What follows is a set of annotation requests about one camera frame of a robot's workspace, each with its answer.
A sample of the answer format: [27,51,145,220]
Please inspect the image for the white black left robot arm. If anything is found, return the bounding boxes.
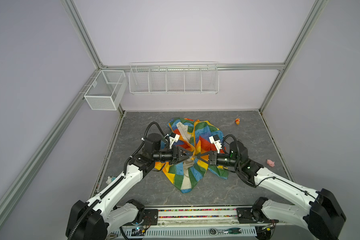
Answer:
[66,134,193,240]

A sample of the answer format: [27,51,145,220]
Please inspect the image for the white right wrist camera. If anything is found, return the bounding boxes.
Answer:
[209,135,223,153]

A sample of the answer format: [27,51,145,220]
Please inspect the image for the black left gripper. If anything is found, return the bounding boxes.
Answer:
[153,145,193,165]

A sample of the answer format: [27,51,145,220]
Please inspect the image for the small pink toy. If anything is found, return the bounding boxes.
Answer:
[267,160,275,168]

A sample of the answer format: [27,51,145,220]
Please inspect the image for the multicolour patchwork jacket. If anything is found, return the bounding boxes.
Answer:
[154,118,229,194]

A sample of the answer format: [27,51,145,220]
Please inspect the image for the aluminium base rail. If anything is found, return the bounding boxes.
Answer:
[67,204,332,240]

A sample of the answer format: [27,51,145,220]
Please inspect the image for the long white wire basket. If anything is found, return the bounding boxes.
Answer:
[129,62,220,94]

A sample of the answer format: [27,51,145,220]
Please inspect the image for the white teal small toy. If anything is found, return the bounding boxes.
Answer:
[106,176,116,185]

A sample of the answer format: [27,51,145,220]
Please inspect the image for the small white mesh basket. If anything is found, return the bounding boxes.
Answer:
[84,70,128,111]

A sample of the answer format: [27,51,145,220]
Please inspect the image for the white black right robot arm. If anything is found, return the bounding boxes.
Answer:
[197,142,347,240]

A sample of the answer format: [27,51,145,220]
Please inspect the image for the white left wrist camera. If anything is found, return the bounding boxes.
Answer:
[169,133,180,149]

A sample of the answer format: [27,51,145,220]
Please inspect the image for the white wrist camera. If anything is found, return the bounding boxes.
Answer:
[209,135,223,153]
[169,133,180,149]

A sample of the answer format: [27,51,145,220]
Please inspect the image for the black corrugated left cable conduit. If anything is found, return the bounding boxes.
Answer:
[66,179,125,240]

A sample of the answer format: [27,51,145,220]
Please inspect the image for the green circuit board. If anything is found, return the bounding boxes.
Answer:
[131,227,146,237]

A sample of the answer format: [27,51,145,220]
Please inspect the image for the green handled ratchet wrench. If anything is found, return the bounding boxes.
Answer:
[209,228,243,236]

